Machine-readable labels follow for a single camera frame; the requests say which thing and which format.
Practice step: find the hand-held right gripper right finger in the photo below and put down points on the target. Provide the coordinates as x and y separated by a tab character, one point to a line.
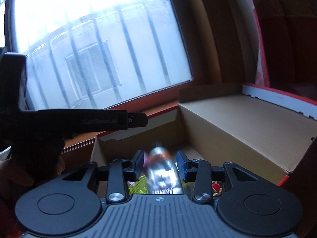
181	165

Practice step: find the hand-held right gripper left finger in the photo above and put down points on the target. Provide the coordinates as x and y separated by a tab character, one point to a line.
139	163

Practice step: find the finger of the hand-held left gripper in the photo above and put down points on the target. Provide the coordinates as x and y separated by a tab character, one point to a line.
137	120

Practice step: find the clear plastic bottle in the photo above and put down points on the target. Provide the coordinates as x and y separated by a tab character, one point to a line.
161	174

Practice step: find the red cardboard box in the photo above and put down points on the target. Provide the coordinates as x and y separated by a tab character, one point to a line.
247	133

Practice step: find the person's left hand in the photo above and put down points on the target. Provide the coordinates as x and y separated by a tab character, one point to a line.
14	173

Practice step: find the yellow-green wrapper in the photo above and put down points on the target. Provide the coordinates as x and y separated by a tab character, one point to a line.
138	187

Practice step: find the red wrapped candy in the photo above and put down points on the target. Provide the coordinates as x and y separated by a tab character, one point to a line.
216	187

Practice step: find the metal window grille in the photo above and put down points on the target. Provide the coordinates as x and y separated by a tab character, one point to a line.
128	42

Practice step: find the glass window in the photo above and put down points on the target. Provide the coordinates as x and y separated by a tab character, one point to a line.
99	17

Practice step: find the dark brown patterned curtain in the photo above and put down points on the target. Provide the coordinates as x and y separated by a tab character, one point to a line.
292	29

